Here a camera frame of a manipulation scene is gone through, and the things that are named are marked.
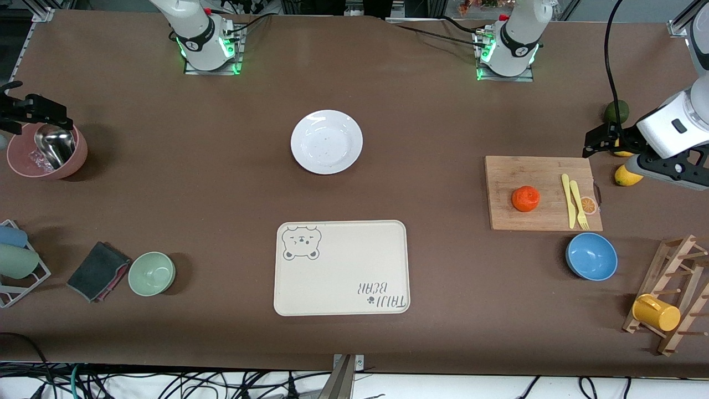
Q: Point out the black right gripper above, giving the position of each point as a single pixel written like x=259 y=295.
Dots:
x=29 y=107

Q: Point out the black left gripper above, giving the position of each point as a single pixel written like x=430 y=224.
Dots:
x=622 y=137

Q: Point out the orange mandarin fruit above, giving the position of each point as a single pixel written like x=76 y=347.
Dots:
x=525 y=199

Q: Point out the white round plate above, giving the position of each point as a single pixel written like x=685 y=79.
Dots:
x=327 y=142

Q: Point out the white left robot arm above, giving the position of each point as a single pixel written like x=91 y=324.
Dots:
x=518 y=41

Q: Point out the yellow lemon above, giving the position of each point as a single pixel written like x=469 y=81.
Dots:
x=625 y=178
x=621 y=152

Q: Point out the green avocado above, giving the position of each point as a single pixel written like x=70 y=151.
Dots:
x=616 y=111

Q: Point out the metal scoop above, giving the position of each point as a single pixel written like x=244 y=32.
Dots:
x=55 y=147

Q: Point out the pink bowl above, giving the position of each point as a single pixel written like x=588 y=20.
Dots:
x=80 y=155

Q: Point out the clear ice cubes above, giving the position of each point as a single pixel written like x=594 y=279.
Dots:
x=36 y=162

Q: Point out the yellow plastic knife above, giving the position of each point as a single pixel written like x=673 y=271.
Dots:
x=567 y=194

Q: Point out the yellow plastic fork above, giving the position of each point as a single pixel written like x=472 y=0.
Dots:
x=577 y=199

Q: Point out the orange slice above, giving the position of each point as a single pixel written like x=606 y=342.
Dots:
x=590 y=206

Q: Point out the wooden cutting board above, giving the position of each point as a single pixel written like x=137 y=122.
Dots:
x=515 y=172

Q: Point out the blue bowl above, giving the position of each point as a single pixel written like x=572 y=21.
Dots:
x=591 y=256

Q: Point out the blue cup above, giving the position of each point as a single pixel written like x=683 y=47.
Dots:
x=12 y=236

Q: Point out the wooden mug rack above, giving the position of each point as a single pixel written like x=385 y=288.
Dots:
x=673 y=252

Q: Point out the light green cup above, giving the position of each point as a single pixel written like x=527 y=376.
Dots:
x=16 y=261

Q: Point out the dark grey folded cloth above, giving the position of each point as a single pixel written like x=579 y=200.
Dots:
x=97 y=269

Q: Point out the yellow mug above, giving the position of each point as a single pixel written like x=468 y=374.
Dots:
x=656 y=313

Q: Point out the light green bowl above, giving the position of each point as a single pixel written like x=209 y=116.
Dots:
x=151 y=274

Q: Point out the cream tray with bear print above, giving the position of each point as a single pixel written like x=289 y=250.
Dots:
x=343 y=266

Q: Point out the aluminium frame rail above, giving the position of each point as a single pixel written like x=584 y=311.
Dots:
x=43 y=14
x=678 y=26

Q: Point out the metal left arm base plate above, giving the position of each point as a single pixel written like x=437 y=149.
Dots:
x=507 y=78

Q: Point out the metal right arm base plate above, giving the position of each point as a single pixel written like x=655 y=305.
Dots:
x=213 y=72

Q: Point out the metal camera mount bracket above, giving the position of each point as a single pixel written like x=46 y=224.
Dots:
x=346 y=382

